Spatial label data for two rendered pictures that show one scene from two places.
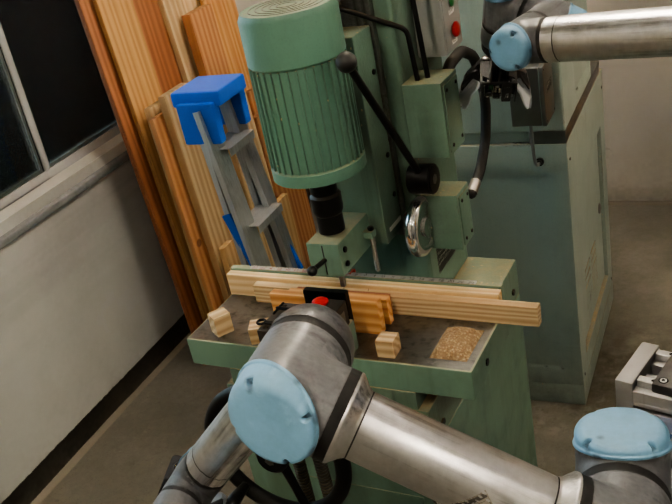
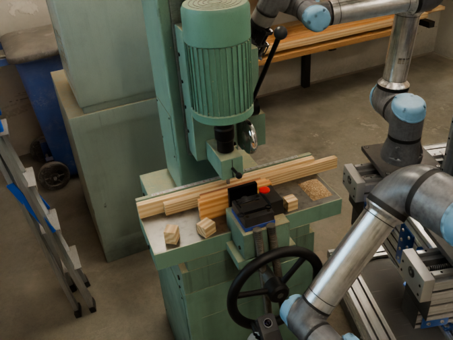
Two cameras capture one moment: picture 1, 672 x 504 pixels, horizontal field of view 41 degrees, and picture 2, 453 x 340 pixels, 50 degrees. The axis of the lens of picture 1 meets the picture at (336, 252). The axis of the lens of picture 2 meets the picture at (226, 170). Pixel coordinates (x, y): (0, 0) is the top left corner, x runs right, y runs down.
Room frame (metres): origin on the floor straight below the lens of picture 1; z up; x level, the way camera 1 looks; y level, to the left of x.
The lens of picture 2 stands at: (0.76, 0.95, 1.82)
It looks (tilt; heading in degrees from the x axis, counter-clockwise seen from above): 33 degrees down; 310
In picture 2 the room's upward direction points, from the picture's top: 4 degrees counter-clockwise
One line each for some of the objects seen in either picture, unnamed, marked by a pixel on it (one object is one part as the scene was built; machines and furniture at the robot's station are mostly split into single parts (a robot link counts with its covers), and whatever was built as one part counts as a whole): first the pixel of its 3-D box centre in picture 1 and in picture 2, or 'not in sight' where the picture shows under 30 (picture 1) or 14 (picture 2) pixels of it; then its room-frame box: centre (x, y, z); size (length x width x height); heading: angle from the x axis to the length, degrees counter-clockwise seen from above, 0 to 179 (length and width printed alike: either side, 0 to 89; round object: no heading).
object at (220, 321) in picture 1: (220, 322); (171, 234); (1.57, 0.25, 0.92); 0.04 x 0.03 x 0.04; 116
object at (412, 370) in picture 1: (333, 350); (246, 222); (1.47, 0.04, 0.87); 0.61 x 0.30 x 0.06; 59
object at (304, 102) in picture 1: (304, 91); (219, 61); (1.56, 0.00, 1.35); 0.18 x 0.18 x 0.31
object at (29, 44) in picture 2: not in sight; (64, 104); (3.48, -0.64, 0.48); 0.64 x 0.54 x 0.97; 65
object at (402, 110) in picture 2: not in sight; (406, 115); (1.25, -0.65, 0.98); 0.13 x 0.12 x 0.14; 138
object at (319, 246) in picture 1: (341, 246); (224, 159); (1.58, -0.01, 1.03); 0.14 x 0.07 x 0.09; 149
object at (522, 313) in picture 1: (387, 302); (254, 183); (1.52, -0.08, 0.92); 0.60 x 0.02 x 0.04; 59
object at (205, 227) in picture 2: (261, 331); (206, 227); (1.51, 0.17, 0.92); 0.04 x 0.04 x 0.03; 84
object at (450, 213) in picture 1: (445, 215); (249, 127); (1.64, -0.23, 1.02); 0.09 x 0.07 x 0.12; 59
